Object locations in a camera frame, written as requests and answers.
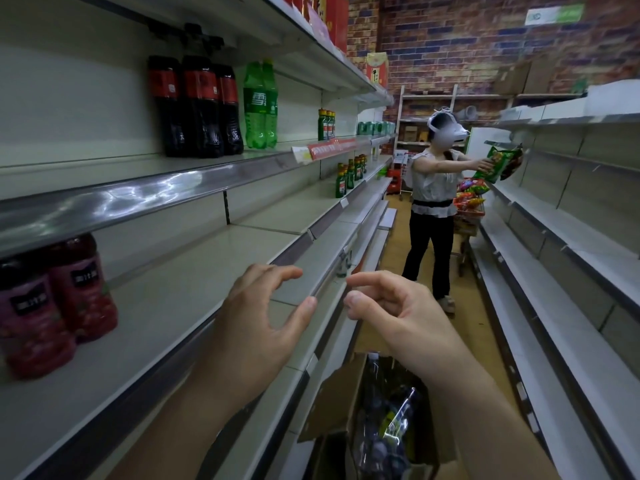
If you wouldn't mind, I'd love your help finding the person's right hand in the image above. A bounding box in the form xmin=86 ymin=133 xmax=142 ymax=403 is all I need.
xmin=343 ymin=271 xmax=484 ymax=391

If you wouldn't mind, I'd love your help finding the person's left hand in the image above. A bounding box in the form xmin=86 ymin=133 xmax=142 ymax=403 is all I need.
xmin=200 ymin=264 xmax=319 ymax=391

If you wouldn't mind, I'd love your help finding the person's left forearm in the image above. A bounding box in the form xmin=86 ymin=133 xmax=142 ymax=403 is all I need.
xmin=107 ymin=364 xmax=282 ymax=480

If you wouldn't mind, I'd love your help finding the person's right forearm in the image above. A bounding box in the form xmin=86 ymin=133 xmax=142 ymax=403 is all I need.
xmin=424 ymin=364 xmax=562 ymax=480

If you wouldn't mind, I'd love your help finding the brown cardboard box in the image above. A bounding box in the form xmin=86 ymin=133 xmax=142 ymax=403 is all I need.
xmin=298 ymin=351 xmax=459 ymax=480

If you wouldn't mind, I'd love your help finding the plastic-wrapped bottle pack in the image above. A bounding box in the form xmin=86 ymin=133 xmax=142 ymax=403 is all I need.
xmin=350 ymin=354 xmax=427 ymax=480

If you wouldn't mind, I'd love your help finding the metal shopping cart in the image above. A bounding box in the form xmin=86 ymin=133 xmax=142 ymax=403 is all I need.
xmin=451 ymin=207 xmax=488 ymax=278

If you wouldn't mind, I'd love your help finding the grey metal shelving unit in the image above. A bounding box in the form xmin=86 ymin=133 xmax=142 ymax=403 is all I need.
xmin=0 ymin=0 xmax=398 ymax=480

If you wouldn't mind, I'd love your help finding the pile of colourful snack packets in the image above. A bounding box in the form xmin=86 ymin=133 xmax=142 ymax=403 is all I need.
xmin=453 ymin=178 xmax=490 ymax=212

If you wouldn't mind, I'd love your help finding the red shelf label strip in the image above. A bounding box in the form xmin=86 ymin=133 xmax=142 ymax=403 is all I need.
xmin=306 ymin=137 xmax=359 ymax=161

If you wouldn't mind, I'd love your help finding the row of green cans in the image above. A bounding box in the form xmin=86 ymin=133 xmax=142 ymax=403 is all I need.
xmin=356 ymin=121 xmax=396 ymax=137

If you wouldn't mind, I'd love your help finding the white storage rack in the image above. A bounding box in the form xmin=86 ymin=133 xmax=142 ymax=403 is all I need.
xmin=393 ymin=84 xmax=516 ymax=196

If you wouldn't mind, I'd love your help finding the white headset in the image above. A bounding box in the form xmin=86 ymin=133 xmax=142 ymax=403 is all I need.
xmin=427 ymin=110 xmax=471 ymax=146

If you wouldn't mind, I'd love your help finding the green snack packet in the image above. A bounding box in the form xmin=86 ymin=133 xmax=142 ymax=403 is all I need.
xmin=473 ymin=144 xmax=524 ymax=185

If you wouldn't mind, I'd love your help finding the white metal shelving unit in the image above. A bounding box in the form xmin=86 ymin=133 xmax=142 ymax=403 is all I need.
xmin=469 ymin=79 xmax=640 ymax=480

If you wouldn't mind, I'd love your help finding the green soda bottle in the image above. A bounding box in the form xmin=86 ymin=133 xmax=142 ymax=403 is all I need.
xmin=243 ymin=62 xmax=271 ymax=150
xmin=262 ymin=59 xmax=279 ymax=148

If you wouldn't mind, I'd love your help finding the red juice bottle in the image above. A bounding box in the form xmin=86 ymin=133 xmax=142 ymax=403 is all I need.
xmin=0 ymin=256 xmax=77 ymax=381
xmin=47 ymin=233 xmax=120 ymax=344

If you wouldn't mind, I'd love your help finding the dark cola bottle red label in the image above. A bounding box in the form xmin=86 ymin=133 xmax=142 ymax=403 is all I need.
xmin=147 ymin=55 xmax=184 ymax=158
xmin=180 ymin=54 xmax=224 ymax=159
xmin=215 ymin=63 xmax=245 ymax=156

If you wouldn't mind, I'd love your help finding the red and yellow gift box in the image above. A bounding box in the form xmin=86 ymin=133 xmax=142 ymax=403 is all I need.
xmin=366 ymin=53 xmax=389 ymax=89

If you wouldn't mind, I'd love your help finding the brown cardboard carton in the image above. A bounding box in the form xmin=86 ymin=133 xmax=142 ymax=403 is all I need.
xmin=522 ymin=54 xmax=562 ymax=94
xmin=492 ymin=61 xmax=532 ymax=95

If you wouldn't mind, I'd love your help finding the row of red gift boxes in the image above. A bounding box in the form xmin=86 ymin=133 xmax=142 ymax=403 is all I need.
xmin=280 ymin=0 xmax=350 ymax=56

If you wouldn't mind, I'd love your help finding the green and white wall sign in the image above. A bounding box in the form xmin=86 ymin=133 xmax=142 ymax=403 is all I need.
xmin=524 ymin=3 xmax=586 ymax=27

